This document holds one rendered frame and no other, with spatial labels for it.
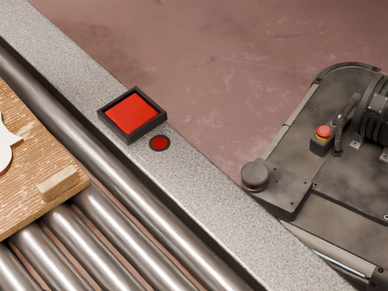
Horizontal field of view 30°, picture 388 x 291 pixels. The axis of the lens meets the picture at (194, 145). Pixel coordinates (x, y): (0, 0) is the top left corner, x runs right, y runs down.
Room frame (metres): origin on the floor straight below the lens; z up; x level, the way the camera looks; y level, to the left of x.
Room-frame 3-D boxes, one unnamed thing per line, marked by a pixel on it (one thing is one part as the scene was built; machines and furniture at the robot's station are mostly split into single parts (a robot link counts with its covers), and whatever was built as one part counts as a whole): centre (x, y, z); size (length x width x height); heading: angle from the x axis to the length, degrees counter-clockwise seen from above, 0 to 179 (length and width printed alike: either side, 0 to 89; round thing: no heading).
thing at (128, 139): (0.73, 0.09, 0.92); 0.08 x 0.08 x 0.02; 36
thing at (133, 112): (0.73, 0.09, 0.92); 0.06 x 0.06 x 0.01; 36
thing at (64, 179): (0.59, 0.19, 0.95); 0.06 x 0.02 x 0.03; 124
